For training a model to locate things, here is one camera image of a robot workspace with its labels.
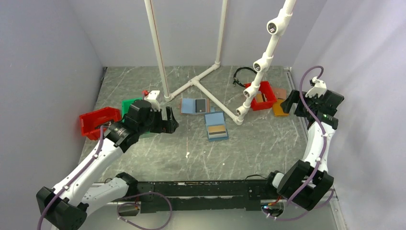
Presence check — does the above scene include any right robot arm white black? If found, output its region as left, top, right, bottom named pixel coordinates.
left=264, top=90, right=344, bottom=211

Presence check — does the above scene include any brown flat card holder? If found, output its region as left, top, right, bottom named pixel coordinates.
left=272, top=88, right=287, bottom=100

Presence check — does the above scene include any blue open card holder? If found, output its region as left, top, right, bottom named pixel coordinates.
left=204, top=112, right=229, bottom=141

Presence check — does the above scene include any white pvc camera mast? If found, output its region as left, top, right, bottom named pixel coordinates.
left=236, top=0, right=296, bottom=122

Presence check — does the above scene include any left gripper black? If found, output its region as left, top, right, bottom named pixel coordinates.
left=137, top=106, right=178, bottom=135

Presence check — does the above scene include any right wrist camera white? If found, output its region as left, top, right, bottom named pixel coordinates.
left=305, top=77, right=327, bottom=98

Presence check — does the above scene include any black cable loop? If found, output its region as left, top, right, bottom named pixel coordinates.
left=233, top=67, right=258, bottom=88

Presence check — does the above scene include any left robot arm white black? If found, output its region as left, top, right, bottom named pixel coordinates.
left=36, top=100, right=179, bottom=230

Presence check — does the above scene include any right red plastic bin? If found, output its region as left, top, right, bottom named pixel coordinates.
left=250, top=81, right=277, bottom=111

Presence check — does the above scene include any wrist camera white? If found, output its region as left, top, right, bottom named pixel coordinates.
left=142, top=90, right=160, bottom=111
left=305, top=77, right=327, bottom=98

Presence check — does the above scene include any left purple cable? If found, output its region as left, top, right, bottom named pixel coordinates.
left=36, top=125, right=173, bottom=230

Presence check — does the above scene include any left red plastic bin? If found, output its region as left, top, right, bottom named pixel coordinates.
left=79, top=107, right=122, bottom=140

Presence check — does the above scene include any red plastic bin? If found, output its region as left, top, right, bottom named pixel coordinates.
left=79, top=107, right=122, bottom=140
left=250, top=81, right=277, bottom=111

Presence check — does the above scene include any white pvc pipe frame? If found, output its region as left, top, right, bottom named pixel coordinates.
left=144, top=0, right=243, bottom=126

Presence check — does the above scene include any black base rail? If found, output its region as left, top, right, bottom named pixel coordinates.
left=106, top=179, right=284, bottom=214

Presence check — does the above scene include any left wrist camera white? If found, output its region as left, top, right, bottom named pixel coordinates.
left=142, top=90, right=160, bottom=111

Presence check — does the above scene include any orange card holder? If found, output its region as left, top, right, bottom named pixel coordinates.
left=272, top=99, right=289, bottom=117

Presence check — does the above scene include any green plastic bin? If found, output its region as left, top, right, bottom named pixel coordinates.
left=122, top=97, right=154, bottom=139

